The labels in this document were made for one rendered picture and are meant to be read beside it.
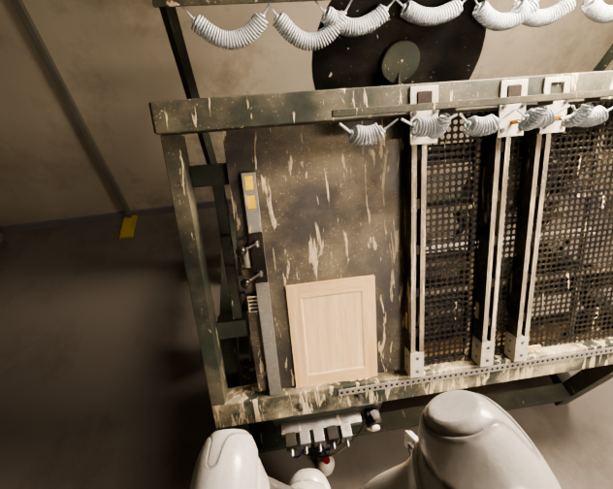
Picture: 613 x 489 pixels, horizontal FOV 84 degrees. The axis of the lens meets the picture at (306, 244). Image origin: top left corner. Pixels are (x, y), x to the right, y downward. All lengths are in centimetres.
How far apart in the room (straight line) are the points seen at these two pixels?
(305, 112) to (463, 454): 104
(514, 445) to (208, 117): 111
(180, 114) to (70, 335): 241
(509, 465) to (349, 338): 117
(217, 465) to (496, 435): 57
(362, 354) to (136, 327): 200
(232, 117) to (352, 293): 82
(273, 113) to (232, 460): 97
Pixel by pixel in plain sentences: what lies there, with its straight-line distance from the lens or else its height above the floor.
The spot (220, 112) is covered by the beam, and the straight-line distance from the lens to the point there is 121.
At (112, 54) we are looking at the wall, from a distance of 318.
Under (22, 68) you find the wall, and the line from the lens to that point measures 342.
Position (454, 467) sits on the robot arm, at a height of 204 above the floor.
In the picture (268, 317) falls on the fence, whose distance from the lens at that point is 141.
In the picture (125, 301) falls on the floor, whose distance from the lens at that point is 327.
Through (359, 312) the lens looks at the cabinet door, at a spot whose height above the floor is 117.
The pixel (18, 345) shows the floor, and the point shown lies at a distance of 348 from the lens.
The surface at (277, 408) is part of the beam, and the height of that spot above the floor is 85.
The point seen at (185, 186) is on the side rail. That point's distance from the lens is 128.
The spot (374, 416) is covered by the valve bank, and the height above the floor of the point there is 79.
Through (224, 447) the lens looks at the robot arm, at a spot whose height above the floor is 162.
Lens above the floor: 243
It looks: 48 degrees down
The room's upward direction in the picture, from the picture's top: straight up
